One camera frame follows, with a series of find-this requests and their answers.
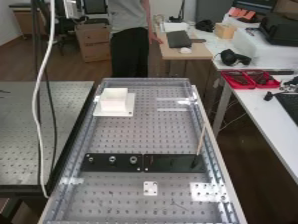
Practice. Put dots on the clear box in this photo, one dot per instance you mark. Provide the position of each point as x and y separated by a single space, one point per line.
146 133

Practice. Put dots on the small white box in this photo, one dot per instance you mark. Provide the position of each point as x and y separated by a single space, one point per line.
113 100

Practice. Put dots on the thin stick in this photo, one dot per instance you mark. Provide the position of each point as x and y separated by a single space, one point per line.
201 138

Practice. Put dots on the steel bearing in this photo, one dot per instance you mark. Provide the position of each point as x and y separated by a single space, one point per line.
133 160

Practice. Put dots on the black plate with stick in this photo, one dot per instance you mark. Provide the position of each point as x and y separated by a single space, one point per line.
173 164

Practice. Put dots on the small metal nut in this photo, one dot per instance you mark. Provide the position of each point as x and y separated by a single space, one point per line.
112 159
90 160

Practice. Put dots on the person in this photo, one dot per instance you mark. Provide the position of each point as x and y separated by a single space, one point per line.
129 50

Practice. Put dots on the black plate with bearings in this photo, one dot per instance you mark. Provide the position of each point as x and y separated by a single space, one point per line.
101 166

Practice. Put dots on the white mouse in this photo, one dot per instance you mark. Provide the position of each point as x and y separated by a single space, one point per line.
185 50

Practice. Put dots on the wooden desk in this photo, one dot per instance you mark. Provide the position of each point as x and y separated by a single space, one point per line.
197 53

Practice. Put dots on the red tray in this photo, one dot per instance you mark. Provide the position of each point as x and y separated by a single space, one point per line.
265 78
238 80

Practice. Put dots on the small white mounting block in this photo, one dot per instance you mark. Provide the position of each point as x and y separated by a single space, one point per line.
150 188

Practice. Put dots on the dark laptop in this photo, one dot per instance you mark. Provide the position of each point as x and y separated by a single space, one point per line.
178 39

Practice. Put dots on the cardboard box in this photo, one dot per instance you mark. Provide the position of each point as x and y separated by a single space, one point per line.
93 43

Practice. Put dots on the black headset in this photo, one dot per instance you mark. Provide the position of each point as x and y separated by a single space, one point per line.
233 57

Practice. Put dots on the white desk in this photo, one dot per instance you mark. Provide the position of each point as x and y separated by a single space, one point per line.
266 113

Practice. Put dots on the small wooden box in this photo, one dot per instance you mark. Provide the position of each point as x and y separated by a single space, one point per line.
224 31

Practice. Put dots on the black keyboard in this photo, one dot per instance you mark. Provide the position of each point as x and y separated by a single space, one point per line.
289 106

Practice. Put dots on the large black case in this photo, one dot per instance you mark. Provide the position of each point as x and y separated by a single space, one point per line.
281 30

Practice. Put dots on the white flat base plate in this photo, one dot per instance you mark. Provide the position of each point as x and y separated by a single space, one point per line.
128 111

